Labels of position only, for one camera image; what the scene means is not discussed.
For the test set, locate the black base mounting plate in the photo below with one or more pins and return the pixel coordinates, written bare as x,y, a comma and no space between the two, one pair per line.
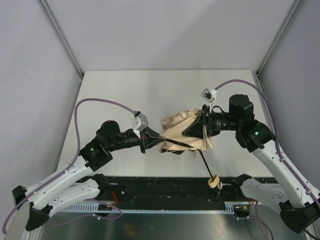
168,191

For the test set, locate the aluminium frame post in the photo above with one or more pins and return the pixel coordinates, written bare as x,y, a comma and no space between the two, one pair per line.
280,34
50,16

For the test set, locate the right aluminium frame post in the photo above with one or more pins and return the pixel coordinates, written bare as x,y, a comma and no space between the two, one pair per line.
280,34

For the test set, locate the beige folding umbrella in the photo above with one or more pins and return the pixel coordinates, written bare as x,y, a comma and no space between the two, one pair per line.
178,140

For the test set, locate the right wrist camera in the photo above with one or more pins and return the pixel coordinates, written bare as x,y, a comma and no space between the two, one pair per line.
210,95

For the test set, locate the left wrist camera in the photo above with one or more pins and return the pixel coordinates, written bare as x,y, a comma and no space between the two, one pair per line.
139,122

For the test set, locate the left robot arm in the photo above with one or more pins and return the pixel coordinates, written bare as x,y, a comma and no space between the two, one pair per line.
79,180

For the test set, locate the white slotted cable duct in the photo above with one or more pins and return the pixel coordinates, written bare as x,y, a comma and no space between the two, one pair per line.
227,207

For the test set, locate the left aluminium frame post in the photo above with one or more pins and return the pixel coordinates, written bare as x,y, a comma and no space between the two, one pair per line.
50,16

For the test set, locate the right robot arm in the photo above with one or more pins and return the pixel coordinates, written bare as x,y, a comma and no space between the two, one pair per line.
296,200

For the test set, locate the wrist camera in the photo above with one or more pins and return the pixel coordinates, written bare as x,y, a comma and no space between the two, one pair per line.
139,122
210,95

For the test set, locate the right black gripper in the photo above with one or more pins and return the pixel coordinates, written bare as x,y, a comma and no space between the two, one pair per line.
204,122

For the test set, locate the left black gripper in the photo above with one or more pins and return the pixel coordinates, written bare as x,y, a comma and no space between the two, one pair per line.
144,140

